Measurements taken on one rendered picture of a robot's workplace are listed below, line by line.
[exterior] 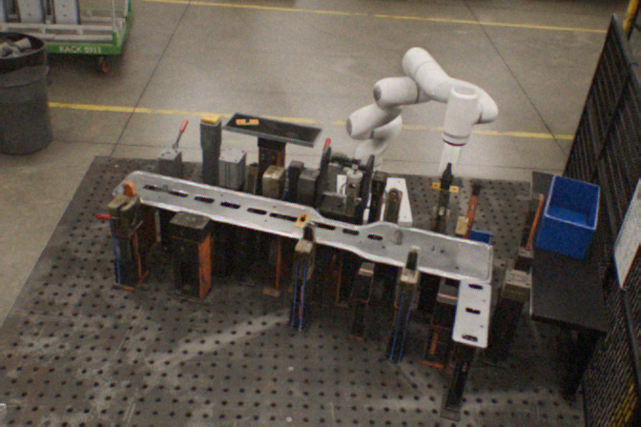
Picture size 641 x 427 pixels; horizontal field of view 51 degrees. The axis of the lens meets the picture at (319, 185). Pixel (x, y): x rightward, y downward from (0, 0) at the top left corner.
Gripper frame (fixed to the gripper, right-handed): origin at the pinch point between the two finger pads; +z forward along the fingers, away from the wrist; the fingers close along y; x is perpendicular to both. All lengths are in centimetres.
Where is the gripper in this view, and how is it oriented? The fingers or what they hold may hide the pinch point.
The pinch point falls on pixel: (445, 181)
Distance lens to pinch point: 216.5
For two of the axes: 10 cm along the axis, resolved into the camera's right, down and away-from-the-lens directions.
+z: -0.8, 8.4, 5.3
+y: -2.6, 5.0, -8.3
